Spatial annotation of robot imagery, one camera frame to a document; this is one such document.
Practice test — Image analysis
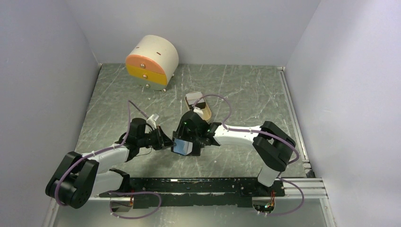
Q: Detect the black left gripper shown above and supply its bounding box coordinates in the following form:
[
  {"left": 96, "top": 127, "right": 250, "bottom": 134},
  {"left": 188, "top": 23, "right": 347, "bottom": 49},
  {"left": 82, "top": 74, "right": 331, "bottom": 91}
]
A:
[{"left": 138, "top": 125, "right": 176, "bottom": 150}]

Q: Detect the black leather card holder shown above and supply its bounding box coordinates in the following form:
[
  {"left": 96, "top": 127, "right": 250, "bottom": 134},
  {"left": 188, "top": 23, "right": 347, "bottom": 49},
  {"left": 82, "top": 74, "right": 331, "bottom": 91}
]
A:
[{"left": 171, "top": 139, "right": 201, "bottom": 156}]

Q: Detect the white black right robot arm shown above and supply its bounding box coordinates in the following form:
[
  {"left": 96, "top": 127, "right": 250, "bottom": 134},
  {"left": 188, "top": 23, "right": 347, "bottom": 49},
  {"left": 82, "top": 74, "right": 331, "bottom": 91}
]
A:
[{"left": 171, "top": 111, "right": 296, "bottom": 196}]

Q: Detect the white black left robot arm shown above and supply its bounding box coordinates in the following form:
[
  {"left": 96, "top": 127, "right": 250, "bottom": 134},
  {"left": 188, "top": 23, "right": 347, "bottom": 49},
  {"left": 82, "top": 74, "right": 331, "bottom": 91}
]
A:
[{"left": 45, "top": 118, "right": 174, "bottom": 209}]

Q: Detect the beige oval plastic tray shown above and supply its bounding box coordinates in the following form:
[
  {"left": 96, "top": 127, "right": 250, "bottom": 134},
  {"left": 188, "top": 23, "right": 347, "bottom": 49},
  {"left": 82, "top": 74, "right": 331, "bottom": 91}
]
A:
[{"left": 183, "top": 97, "right": 212, "bottom": 122}]

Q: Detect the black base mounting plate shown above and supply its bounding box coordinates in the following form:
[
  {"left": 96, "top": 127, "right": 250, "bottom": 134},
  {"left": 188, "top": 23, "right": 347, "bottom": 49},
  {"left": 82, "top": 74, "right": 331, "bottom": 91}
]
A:
[{"left": 98, "top": 177, "right": 286, "bottom": 209}]

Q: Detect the cream mini drawer cabinet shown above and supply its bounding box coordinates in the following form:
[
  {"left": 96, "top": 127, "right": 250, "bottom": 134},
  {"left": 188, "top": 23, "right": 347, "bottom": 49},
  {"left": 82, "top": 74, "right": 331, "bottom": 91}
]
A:
[{"left": 125, "top": 35, "right": 179, "bottom": 92}]

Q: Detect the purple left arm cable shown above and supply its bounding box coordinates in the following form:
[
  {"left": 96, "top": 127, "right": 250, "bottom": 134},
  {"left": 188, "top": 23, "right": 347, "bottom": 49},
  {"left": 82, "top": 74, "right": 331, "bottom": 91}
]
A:
[{"left": 54, "top": 100, "right": 162, "bottom": 220}]

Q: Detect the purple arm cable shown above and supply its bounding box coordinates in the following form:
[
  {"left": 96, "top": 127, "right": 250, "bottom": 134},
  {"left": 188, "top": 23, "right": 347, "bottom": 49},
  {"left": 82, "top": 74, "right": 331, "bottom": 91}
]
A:
[
  {"left": 54, "top": 100, "right": 162, "bottom": 220},
  {"left": 192, "top": 94, "right": 305, "bottom": 218}
]

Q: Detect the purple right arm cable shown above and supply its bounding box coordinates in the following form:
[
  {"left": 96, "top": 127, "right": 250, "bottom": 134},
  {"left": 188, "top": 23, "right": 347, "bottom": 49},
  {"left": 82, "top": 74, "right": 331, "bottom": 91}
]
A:
[{"left": 192, "top": 94, "right": 305, "bottom": 218}]

